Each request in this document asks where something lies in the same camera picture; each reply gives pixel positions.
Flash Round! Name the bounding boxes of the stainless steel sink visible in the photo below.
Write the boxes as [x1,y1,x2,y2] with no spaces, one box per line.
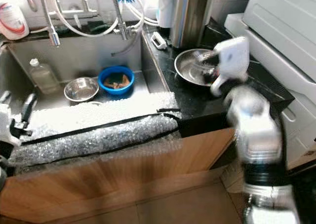
[0,36,171,131]

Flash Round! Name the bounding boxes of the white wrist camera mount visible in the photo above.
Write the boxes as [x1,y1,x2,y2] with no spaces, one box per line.
[210,36,250,97]
[0,103,14,143]

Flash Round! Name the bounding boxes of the silver spring faucet sprayer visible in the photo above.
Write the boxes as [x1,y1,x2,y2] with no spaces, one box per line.
[36,0,61,47]

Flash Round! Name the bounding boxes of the chrome tap bar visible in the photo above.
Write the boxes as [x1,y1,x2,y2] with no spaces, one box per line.
[52,0,99,21]

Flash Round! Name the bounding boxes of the translucent plastic tube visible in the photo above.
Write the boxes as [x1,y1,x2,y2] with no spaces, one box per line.
[111,31,141,56]

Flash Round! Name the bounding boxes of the small steel bowl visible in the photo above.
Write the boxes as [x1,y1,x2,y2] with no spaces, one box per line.
[63,77,99,102]

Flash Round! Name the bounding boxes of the brown sponge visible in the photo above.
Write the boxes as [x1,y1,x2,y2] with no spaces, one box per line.
[106,73,130,90]

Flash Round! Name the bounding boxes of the clear plastic bottle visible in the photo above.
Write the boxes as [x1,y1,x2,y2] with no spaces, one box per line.
[29,58,59,93]

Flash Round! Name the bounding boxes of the chrome flexible neck faucet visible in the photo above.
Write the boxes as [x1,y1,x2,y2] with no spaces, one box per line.
[108,0,135,41]

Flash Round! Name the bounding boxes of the blue plastic bowl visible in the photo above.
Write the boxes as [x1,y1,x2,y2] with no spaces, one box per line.
[98,66,135,96]

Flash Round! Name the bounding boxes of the white jug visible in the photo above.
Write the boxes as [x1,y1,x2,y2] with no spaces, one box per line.
[156,0,176,29]

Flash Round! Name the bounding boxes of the white appliance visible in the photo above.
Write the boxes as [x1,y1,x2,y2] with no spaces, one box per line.
[225,0,316,170]

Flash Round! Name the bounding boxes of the bubble wrap sheet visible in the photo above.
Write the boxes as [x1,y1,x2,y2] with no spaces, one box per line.
[12,93,181,173]

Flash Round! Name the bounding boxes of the large steel bowl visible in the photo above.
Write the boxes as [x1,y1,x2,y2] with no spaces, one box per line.
[174,48,225,87]

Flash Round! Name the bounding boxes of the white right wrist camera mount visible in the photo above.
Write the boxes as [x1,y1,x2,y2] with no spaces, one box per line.
[210,36,250,97]

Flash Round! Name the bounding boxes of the white flexible hose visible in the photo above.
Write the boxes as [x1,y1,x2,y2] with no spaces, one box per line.
[128,0,158,27]
[49,0,121,38]

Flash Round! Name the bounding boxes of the small white plastic clip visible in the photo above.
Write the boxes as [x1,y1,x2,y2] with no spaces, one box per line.
[151,32,167,50]

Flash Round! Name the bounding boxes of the white dish soap bottle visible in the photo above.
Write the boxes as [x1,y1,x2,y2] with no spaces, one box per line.
[0,1,29,41]

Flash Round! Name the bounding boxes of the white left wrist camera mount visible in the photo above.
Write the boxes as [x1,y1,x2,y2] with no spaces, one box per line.
[0,103,14,143]

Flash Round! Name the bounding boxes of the stainless steel cylinder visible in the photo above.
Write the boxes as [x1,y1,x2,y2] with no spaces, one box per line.
[170,0,214,49]

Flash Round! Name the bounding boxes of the wooden cabinet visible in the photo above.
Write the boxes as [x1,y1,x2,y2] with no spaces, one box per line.
[0,128,235,224]

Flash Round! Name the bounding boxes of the green sponge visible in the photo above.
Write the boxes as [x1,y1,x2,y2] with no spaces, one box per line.
[86,22,114,34]

